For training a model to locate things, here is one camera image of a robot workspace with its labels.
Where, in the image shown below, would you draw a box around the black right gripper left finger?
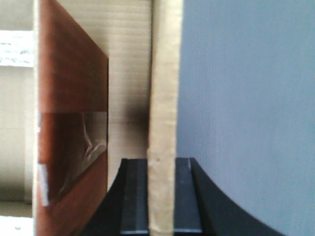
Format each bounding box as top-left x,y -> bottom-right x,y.
82,159 -> 149,236

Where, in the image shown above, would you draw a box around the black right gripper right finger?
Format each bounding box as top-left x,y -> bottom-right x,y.
174,157 -> 287,236

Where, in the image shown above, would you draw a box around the orange printed cardboard box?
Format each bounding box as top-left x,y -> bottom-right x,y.
33,0 -> 109,236

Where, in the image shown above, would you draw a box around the large brown cardboard box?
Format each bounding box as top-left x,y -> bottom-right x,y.
108,0 -> 184,234

